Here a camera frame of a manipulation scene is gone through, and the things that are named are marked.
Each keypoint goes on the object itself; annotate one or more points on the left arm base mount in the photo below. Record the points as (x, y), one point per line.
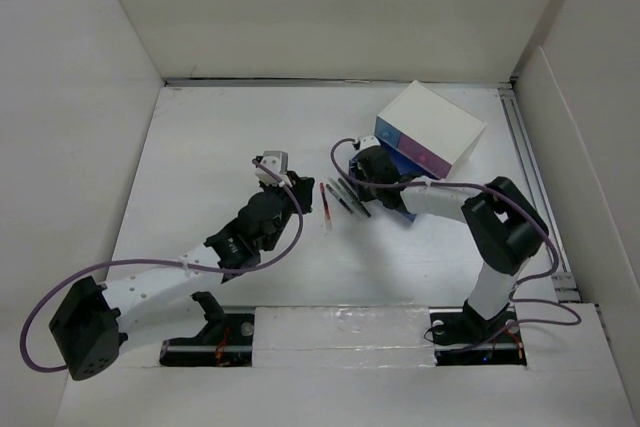
(225, 339)

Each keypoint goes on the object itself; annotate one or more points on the white drawer organizer box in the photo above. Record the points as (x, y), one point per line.
(446, 129)

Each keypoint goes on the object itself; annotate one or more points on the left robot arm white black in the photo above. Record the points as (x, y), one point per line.
(97, 322)

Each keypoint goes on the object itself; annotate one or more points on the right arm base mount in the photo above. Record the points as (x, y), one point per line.
(461, 337)

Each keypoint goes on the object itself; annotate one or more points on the black gold pen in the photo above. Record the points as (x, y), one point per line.
(352, 196)

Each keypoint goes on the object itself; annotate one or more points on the green gel pen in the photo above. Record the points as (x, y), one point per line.
(346, 196)

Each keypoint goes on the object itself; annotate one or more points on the black gel pen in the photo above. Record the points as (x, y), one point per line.
(339, 199)

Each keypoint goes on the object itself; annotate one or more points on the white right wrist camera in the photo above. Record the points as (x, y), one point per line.
(363, 143)

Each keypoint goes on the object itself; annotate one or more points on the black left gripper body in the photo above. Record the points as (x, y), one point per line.
(287, 206)

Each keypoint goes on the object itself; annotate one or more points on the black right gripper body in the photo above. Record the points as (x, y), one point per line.
(367, 192)

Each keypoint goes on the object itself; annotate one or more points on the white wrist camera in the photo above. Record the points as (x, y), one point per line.
(363, 143)
(271, 168)

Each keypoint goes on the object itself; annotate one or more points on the red gel pen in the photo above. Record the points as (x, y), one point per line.
(326, 209)

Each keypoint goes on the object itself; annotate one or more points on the pink drawer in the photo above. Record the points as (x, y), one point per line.
(423, 157)

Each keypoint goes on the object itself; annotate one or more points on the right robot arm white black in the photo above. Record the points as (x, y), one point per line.
(505, 227)

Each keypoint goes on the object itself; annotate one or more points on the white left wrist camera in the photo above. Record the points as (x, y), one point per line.
(271, 168)

